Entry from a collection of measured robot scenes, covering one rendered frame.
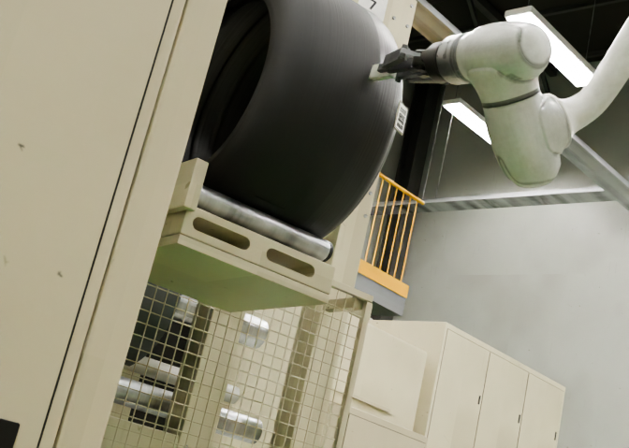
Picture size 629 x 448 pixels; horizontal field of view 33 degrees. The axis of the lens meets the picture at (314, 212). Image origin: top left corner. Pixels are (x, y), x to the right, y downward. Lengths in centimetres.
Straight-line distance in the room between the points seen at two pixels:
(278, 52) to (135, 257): 99
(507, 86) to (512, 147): 11
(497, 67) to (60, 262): 93
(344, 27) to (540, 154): 52
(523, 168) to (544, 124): 8
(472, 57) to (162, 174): 79
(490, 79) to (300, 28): 45
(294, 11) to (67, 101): 104
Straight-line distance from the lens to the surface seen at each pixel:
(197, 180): 194
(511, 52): 176
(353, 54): 209
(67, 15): 114
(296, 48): 204
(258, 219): 205
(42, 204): 109
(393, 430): 703
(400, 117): 215
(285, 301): 217
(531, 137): 181
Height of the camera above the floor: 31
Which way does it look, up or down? 18 degrees up
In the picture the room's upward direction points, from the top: 13 degrees clockwise
